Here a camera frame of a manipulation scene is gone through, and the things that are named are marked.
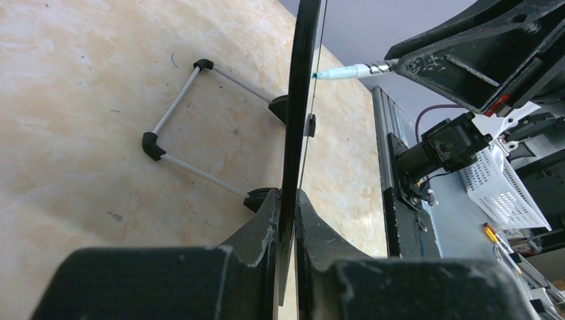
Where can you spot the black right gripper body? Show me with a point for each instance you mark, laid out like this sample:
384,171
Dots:
524,55

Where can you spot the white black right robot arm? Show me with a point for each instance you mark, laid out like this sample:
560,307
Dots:
451,145

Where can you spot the white wire whiteboard stand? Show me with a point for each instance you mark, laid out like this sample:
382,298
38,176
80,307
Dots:
224,130

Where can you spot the black whiteboard right foot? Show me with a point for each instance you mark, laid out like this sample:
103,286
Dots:
310,125

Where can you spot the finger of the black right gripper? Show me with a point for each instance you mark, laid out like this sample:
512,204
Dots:
447,59

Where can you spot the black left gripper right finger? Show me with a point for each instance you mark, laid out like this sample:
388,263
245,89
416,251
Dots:
335,280

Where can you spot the white whiteboard black frame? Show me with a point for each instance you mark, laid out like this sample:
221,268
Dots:
308,33

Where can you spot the aluminium frame rail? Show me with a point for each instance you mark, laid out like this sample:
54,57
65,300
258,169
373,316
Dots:
389,118

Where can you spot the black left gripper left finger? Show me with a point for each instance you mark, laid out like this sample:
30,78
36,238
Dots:
234,280

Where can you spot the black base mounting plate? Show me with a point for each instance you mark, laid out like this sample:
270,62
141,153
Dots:
409,229

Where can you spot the white perforated plastic basket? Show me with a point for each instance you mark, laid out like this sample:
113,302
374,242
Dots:
495,187

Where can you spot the white marker pen body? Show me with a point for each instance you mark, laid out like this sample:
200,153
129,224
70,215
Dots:
357,71

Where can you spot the yellow handled screwdriver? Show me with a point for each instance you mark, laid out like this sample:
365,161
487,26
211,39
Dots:
499,243

